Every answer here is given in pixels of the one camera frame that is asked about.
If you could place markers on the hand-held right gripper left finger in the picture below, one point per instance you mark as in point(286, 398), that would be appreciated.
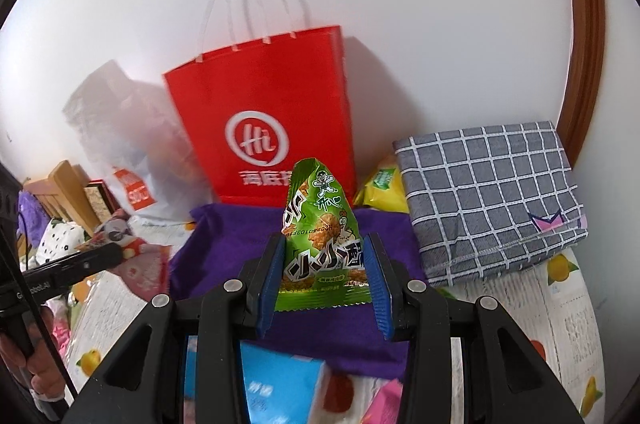
point(267, 289)

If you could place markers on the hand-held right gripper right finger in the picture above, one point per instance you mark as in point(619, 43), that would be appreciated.
point(377, 284)

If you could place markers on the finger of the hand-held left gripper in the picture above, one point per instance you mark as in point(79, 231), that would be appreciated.
point(75, 265)

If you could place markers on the green snack packet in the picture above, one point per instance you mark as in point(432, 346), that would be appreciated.
point(320, 224)

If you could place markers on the person's left hand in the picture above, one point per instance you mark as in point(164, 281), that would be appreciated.
point(50, 369)

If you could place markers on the white black-dotted cloth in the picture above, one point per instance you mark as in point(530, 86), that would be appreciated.
point(57, 239)

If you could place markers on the purple fluffy cloth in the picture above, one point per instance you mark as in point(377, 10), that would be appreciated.
point(32, 214)

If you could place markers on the patterned box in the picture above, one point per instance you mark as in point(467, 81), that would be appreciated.
point(100, 201)

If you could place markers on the light pink snack packet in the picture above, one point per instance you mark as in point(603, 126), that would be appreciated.
point(145, 274)

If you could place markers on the wooden furniture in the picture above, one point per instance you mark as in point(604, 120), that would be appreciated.
point(60, 189)

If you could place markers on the yellow green-label snack packet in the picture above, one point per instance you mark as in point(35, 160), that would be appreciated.
point(382, 194)

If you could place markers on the blue cardboard box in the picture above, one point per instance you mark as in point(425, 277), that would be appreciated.
point(280, 384)

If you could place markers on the magenta snack packet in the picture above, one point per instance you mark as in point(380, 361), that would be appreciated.
point(387, 404)

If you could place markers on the grey checked folded cloth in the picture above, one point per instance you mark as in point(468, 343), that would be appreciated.
point(475, 194)

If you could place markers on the white plastic bag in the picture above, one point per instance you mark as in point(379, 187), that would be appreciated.
point(110, 129)

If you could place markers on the fruit printed bed sheet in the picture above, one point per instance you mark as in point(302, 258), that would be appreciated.
point(525, 329)

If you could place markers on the red paper bag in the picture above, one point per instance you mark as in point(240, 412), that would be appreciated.
point(260, 94)

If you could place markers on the brown wooden door frame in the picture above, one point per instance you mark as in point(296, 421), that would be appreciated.
point(585, 29)

